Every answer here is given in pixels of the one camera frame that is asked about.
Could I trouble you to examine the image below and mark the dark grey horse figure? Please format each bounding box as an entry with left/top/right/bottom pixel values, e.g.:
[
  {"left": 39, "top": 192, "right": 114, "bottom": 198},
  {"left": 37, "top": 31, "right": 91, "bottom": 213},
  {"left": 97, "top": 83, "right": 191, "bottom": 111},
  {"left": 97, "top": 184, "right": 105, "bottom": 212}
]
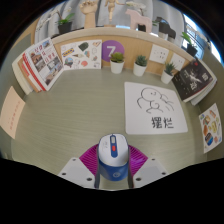
[{"left": 154, "top": 16, "right": 178, "bottom": 41}]

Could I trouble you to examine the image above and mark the white and blue computer mouse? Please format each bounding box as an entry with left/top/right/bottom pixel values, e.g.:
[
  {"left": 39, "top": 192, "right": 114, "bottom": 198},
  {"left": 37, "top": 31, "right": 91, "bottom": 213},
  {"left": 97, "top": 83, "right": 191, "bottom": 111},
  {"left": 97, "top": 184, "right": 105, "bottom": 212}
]
[{"left": 96, "top": 133, "right": 130, "bottom": 183}]

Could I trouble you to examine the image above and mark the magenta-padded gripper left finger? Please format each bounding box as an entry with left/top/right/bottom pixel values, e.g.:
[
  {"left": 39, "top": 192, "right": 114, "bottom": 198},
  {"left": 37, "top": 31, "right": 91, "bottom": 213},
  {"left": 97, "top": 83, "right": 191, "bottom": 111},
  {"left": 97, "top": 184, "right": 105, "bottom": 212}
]
[{"left": 57, "top": 143, "right": 101, "bottom": 190}]

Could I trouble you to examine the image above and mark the small succulent in white pot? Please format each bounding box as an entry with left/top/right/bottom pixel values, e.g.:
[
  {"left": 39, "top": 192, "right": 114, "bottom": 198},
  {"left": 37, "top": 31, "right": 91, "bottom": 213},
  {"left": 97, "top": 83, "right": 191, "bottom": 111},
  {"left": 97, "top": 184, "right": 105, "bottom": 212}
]
[
  {"left": 132, "top": 54, "right": 148, "bottom": 78},
  {"left": 160, "top": 62, "right": 176, "bottom": 85},
  {"left": 109, "top": 51, "right": 126, "bottom": 75}
]

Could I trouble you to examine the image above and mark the wooden hand model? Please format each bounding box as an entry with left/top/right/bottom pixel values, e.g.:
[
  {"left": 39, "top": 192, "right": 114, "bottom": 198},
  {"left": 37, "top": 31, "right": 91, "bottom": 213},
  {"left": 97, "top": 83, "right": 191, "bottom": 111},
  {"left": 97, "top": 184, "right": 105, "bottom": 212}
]
[{"left": 79, "top": 0, "right": 101, "bottom": 29}]

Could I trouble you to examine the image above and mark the wooden desk back ledge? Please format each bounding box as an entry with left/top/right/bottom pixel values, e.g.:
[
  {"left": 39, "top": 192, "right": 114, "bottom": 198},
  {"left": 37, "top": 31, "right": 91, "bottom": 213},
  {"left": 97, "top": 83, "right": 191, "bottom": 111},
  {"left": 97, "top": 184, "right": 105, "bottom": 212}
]
[{"left": 51, "top": 26, "right": 201, "bottom": 78}]

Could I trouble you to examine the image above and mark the white sticker sheet card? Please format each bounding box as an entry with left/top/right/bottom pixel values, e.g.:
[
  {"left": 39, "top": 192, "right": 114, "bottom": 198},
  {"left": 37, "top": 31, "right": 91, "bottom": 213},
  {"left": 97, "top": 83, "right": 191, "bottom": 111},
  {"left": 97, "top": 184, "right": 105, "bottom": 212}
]
[{"left": 59, "top": 39, "right": 103, "bottom": 71}]

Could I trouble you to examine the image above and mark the wooden artist mannequin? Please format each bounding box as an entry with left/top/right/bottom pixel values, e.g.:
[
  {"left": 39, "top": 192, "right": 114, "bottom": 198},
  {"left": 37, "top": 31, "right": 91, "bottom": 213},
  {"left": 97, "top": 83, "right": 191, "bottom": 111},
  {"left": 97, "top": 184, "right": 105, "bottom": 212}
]
[{"left": 104, "top": 0, "right": 126, "bottom": 28}]

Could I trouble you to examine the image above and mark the green plant in black pot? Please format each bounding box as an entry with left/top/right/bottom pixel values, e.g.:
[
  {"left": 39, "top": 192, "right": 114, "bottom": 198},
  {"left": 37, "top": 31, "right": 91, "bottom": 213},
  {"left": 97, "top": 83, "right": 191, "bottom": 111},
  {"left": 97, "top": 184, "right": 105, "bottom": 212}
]
[{"left": 180, "top": 31, "right": 201, "bottom": 58}]

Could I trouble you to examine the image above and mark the colourful sticker sheet card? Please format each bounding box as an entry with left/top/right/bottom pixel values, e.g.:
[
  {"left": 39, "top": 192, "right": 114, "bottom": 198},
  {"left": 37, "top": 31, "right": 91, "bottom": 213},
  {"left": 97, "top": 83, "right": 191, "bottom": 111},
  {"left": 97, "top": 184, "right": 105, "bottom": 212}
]
[{"left": 198, "top": 102, "right": 223, "bottom": 154}]

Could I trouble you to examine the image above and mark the pink horse figure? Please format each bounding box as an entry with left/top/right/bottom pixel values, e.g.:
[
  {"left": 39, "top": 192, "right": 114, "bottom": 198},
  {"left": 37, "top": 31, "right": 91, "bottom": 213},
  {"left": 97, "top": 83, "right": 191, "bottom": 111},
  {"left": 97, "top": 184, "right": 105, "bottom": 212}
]
[{"left": 124, "top": 8, "right": 153, "bottom": 33}]

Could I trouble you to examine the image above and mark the thick white book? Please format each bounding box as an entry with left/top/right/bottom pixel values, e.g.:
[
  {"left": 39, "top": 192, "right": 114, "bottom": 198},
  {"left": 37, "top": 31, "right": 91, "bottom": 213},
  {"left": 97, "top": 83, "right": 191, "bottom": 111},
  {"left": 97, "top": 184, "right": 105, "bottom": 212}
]
[{"left": 11, "top": 53, "right": 34, "bottom": 96}]

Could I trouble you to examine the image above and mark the window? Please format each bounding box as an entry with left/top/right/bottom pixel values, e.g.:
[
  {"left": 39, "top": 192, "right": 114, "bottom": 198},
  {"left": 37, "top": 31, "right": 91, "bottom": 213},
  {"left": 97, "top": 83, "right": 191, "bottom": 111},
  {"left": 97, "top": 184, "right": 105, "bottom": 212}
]
[{"left": 181, "top": 13, "right": 214, "bottom": 54}]

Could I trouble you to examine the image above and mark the black book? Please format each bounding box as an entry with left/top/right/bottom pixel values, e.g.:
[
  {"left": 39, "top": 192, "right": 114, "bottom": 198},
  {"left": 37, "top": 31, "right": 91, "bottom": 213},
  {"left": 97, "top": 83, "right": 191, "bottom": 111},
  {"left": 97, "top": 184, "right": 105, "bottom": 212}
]
[{"left": 171, "top": 58, "right": 214, "bottom": 103}]

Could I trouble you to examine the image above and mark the white mouse pad with cartoon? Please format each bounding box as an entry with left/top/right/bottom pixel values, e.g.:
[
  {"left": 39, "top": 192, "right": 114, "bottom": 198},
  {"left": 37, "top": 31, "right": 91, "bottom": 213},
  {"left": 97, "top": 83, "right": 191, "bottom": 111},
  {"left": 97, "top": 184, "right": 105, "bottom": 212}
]
[{"left": 124, "top": 81, "right": 189, "bottom": 136}]

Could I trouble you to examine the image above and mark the red-spined photo magazine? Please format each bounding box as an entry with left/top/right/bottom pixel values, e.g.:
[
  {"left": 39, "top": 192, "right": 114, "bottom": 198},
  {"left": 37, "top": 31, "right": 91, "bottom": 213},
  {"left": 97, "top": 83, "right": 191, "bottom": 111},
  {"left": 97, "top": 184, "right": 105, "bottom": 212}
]
[{"left": 22, "top": 37, "right": 65, "bottom": 93}]

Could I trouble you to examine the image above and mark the pale peach paper card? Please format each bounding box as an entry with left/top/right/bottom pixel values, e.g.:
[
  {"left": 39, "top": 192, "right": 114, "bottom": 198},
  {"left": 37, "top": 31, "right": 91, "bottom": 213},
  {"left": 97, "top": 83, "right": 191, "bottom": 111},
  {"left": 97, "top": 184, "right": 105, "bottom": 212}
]
[{"left": 0, "top": 85, "right": 26, "bottom": 140}]

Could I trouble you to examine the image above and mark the round purple number sign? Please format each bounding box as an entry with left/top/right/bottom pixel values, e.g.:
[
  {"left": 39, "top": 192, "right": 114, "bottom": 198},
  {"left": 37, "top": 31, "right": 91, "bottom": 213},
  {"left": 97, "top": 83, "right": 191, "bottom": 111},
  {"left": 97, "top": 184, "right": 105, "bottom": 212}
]
[{"left": 100, "top": 39, "right": 126, "bottom": 63}]

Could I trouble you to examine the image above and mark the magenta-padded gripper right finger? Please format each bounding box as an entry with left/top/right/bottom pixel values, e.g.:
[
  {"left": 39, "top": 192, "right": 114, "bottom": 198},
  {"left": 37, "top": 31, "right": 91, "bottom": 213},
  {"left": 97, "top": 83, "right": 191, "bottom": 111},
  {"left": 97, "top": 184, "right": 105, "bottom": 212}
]
[{"left": 127, "top": 144, "right": 168, "bottom": 188}]

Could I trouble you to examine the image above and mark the grey curtain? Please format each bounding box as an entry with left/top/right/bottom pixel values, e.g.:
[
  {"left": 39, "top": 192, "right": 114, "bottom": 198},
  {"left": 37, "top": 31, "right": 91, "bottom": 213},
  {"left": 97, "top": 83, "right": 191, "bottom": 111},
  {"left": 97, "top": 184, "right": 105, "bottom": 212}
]
[{"left": 34, "top": 0, "right": 184, "bottom": 34}]

